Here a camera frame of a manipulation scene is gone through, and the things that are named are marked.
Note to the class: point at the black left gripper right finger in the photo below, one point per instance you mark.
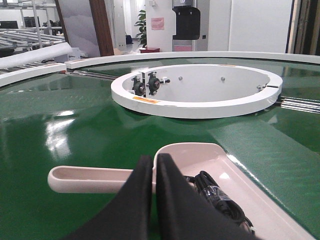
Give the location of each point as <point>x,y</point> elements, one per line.
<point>183,214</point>

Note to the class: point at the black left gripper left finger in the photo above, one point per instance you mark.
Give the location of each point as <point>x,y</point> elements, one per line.
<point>127,215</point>

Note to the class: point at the pink dustpan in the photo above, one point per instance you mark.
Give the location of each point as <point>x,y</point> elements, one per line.
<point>270,221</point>

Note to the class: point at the green conveyor belt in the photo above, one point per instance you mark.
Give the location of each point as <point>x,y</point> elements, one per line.
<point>61,119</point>

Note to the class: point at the steel conveyor rollers left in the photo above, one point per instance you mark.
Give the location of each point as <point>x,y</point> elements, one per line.
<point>80,73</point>

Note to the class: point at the steel conveyor rollers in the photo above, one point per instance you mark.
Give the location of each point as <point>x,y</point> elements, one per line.
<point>80,73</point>
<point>299,104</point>

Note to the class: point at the steel conveyor rollers right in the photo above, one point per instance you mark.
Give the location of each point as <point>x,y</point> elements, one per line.
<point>299,104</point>

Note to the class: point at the grey roller conveyor rack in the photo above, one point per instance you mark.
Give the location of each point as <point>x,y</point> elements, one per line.
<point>25,40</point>

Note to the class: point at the left black bearing block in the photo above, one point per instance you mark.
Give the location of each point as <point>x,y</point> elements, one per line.
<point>138,86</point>

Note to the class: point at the black bearing block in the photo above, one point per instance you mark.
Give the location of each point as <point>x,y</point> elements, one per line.
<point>154,83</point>
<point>138,86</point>

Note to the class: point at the right black bearing block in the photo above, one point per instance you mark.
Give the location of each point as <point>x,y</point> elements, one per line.
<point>154,83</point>

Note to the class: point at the red bin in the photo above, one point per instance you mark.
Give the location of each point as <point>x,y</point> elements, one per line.
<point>149,50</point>

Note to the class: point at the green potted plant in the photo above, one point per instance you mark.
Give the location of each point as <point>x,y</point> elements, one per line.
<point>142,28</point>

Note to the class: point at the brown wooden pillar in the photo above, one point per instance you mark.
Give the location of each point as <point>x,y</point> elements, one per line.
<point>102,28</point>

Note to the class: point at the white outer rim left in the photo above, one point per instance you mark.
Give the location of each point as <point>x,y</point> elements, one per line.
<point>23,74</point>

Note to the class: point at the white foam roll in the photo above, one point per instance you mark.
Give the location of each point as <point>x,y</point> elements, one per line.
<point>40,54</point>

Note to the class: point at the black water dispenser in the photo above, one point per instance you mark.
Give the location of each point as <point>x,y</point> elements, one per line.
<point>187,20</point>

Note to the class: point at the pink wall notice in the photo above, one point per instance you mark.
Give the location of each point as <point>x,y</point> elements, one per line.
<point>157,23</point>

